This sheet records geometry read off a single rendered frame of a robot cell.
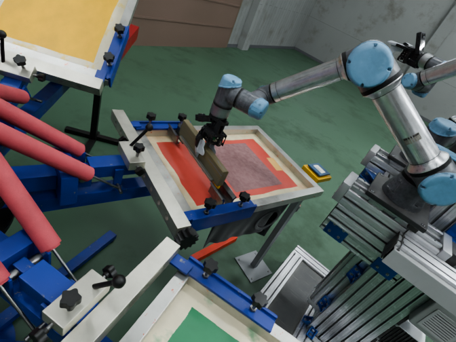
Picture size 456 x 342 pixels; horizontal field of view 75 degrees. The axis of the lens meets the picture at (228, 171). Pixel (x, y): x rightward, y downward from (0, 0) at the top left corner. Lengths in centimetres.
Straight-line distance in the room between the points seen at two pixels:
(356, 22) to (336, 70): 947
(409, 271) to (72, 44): 159
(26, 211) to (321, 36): 1040
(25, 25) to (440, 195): 168
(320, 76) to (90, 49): 100
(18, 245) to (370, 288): 144
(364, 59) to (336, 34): 975
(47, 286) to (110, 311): 15
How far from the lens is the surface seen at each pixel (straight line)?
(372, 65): 93
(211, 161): 118
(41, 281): 81
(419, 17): 1030
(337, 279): 179
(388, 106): 98
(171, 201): 101
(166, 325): 87
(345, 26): 1063
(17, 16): 168
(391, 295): 168
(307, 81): 112
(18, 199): 83
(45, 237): 83
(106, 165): 109
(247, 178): 141
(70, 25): 163
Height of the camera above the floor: 173
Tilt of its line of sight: 34 degrees down
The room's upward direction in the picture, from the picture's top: 25 degrees clockwise
